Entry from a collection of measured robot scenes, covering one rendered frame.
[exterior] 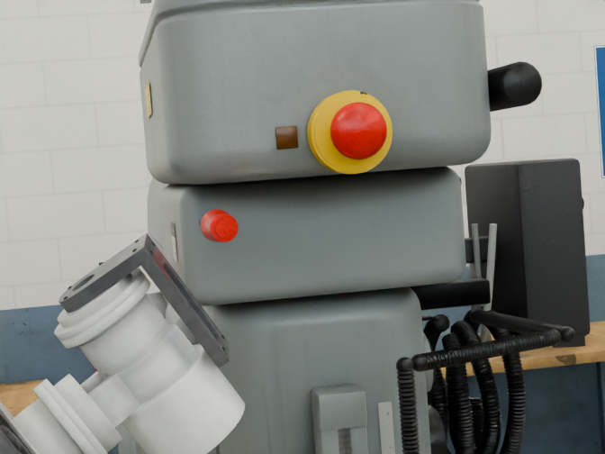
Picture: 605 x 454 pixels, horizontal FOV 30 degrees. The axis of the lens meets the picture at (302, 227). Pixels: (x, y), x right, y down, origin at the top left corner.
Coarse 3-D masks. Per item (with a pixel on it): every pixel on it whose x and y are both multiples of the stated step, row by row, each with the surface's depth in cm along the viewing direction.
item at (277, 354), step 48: (240, 336) 96; (288, 336) 96; (336, 336) 97; (384, 336) 98; (240, 384) 97; (288, 384) 96; (336, 384) 97; (384, 384) 98; (240, 432) 97; (288, 432) 96; (384, 432) 98
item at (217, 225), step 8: (208, 216) 80; (216, 216) 77; (224, 216) 78; (200, 224) 90; (208, 224) 78; (216, 224) 77; (224, 224) 77; (232, 224) 77; (208, 232) 79; (216, 232) 77; (224, 232) 77; (232, 232) 77; (216, 240) 78; (224, 240) 78
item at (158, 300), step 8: (152, 296) 171; (160, 296) 170; (160, 304) 159; (160, 312) 150; (120, 424) 151; (120, 432) 150; (128, 432) 148; (128, 440) 148; (120, 448) 150; (128, 448) 147; (136, 448) 141
